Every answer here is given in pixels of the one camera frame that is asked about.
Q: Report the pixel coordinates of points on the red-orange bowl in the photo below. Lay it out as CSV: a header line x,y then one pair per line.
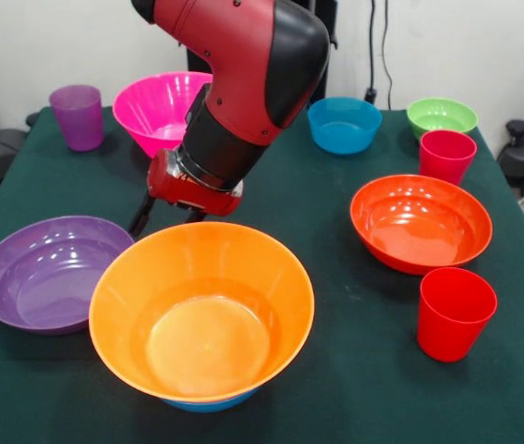
x,y
418,222

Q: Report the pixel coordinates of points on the orange bowl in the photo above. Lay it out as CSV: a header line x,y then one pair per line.
x,y
197,287

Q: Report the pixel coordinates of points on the red cup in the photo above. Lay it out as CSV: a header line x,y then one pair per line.
x,y
455,319

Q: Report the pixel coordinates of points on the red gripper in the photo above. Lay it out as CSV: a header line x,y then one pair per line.
x,y
187,194

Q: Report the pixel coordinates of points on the pink bowl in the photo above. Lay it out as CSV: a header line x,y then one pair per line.
x,y
150,111

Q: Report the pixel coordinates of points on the large blue bowl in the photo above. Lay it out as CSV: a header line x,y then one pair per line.
x,y
210,406

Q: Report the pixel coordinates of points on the small blue bowl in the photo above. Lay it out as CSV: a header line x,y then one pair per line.
x,y
344,129

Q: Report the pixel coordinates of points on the purple cup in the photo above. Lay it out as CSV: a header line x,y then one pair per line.
x,y
76,115

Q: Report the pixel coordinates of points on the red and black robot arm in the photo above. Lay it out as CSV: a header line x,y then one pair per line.
x,y
243,69

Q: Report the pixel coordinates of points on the dark green tablecloth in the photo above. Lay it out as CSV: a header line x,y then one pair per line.
x,y
335,370

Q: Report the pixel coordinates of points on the purple bowl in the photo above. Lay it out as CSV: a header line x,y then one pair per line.
x,y
35,277

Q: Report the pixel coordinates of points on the crimson cup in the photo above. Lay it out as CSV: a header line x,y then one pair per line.
x,y
446,157

